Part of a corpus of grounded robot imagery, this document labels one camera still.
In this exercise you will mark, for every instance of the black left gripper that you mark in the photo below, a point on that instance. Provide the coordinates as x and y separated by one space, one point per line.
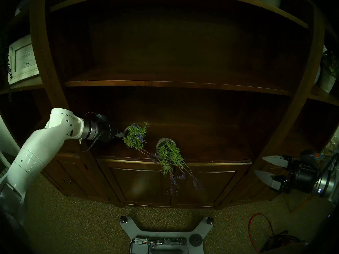
106 130

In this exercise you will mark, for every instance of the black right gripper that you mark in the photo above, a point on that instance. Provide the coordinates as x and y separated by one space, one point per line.
302 174

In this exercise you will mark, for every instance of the potted fake lavender plant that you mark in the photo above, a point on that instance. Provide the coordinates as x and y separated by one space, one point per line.
170 155
135 137

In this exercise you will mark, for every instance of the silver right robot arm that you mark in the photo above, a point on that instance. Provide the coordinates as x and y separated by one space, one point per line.
324 180

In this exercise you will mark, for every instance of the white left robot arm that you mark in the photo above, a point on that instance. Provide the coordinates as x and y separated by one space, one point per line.
34 150

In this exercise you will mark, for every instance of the green plant in white pot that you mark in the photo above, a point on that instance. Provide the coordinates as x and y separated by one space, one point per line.
327 81

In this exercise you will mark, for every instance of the dark trailing plant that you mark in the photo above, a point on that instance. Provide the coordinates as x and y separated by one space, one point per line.
9 71

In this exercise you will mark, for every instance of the clear glass jar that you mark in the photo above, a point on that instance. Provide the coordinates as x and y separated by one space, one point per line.
333 146

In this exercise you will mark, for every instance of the dark wooden bookcase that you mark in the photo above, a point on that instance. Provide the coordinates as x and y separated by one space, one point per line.
185 97

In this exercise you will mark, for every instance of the grey power strip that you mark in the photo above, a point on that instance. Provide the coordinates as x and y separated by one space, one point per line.
169 240

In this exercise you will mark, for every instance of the white slatted chair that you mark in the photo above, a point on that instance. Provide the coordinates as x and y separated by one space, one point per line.
3 166

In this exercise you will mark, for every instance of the white framed certificate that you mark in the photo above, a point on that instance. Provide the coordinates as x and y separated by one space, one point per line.
23 60

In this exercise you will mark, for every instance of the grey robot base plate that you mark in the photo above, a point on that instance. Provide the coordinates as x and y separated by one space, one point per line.
164 233

